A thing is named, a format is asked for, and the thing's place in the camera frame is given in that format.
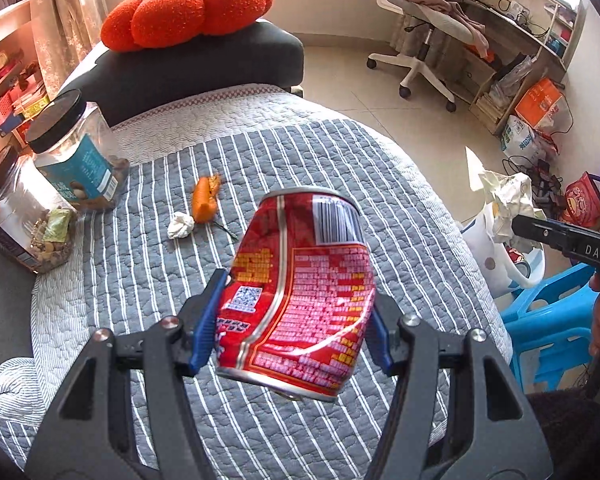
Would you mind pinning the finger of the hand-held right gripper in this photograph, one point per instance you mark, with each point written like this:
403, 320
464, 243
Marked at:
540, 232

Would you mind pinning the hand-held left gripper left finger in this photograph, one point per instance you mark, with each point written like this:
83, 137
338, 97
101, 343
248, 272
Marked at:
207, 330

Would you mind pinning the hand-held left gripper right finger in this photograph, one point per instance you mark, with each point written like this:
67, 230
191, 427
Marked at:
382, 345

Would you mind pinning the large white tissue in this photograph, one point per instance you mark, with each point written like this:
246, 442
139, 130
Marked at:
505, 200

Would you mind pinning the white trash bin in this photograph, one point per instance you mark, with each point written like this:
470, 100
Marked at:
495, 265

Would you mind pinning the red drink can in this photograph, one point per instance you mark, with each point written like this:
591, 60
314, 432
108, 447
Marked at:
300, 300

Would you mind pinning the person's right hand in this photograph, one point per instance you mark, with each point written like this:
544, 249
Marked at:
599, 315

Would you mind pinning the red gift bag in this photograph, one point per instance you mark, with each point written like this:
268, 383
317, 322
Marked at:
582, 200

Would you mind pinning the blue plastic stool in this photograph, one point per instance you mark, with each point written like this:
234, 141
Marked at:
545, 325

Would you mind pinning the white printed bag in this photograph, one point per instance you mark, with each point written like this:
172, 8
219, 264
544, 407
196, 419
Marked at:
520, 137

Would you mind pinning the grey striped quilt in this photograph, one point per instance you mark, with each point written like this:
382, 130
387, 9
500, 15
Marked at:
129, 270

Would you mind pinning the small white crumpled tissue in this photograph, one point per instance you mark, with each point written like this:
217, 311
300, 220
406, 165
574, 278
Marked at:
181, 225

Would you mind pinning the orange cardboard box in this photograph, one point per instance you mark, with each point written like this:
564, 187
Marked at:
540, 102

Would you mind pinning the orange carrot toy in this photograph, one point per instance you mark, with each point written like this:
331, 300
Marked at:
204, 200

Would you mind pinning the dark grey flat cushion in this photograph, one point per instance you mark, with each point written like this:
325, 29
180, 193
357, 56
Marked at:
4, 320

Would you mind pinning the wooden desk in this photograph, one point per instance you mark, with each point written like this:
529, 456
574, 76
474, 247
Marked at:
530, 25

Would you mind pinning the teal label plastic jar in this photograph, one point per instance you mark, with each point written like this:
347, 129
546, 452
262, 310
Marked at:
79, 160

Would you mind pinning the white label plastic jar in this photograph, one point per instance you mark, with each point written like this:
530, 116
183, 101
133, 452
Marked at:
19, 225

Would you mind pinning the white office chair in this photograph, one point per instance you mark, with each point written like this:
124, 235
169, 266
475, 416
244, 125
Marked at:
420, 35

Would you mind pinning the dark grey bolster cushion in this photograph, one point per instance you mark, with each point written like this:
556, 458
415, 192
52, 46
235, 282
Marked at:
204, 70

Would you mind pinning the orange pumpkin cushion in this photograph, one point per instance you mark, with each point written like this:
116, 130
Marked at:
179, 15

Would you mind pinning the sheer floral curtain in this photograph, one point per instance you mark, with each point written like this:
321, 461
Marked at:
64, 20

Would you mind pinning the white wall shelf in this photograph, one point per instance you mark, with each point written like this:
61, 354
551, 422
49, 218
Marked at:
4, 85

